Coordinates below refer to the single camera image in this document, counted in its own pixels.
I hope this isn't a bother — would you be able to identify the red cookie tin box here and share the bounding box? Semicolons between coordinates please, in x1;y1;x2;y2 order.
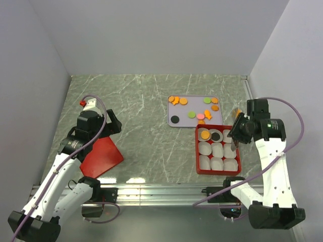
195;124;241;176

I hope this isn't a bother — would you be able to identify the orange fish cookie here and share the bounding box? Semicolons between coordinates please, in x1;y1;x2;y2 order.
204;109;212;120
172;96;180;105

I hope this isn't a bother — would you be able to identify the orange round cookie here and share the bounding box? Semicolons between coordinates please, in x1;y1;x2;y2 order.
200;130;210;140
211;105;219;111
179;98;188;105

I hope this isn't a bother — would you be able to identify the green round cookie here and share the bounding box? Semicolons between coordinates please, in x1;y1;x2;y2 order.
203;97;211;104
188;111;196;118

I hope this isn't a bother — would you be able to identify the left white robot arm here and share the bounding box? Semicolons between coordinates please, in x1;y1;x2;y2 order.
8;109;122;241

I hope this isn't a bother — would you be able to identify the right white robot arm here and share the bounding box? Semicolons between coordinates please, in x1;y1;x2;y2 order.
222;99;306;229

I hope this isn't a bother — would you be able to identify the orange flower cookie right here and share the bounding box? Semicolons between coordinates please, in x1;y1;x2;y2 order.
211;97;219;104

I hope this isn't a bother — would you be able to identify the orange flower cookie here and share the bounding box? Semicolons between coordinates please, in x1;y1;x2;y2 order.
168;96;175;102
211;97;219;104

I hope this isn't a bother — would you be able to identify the red tin lid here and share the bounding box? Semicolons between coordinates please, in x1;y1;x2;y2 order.
80;137;124;178

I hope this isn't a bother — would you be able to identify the lavender plastic tray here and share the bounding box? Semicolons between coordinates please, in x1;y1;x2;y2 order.
167;94;223;128

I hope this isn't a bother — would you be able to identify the orange flower cookie left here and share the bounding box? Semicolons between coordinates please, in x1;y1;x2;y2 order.
168;96;175;102

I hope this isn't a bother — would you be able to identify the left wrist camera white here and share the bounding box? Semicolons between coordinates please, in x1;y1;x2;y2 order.
79;98;99;112

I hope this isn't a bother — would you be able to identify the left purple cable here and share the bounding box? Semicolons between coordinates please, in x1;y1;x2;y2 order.
10;94;121;242

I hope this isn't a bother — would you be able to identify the aluminium rail frame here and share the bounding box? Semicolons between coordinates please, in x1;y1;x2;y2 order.
30;184;268;207

